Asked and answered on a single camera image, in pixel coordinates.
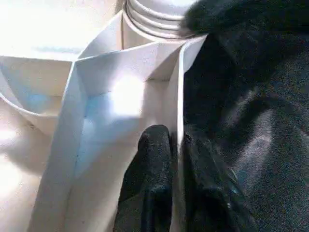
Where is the white plastic table leg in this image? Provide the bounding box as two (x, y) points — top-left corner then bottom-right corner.
(122, 0), (196, 41)

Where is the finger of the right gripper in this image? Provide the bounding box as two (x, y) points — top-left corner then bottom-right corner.
(181, 0), (244, 37)

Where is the black glossy mat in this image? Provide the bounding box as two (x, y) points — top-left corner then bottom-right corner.
(178, 0), (309, 232)

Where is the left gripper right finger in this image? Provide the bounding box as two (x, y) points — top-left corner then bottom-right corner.
(181, 131), (256, 232)

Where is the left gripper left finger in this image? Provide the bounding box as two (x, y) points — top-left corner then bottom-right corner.
(117, 124), (174, 232)

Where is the white plastic table top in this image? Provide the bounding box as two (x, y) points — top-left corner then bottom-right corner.
(0, 0), (208, 232)

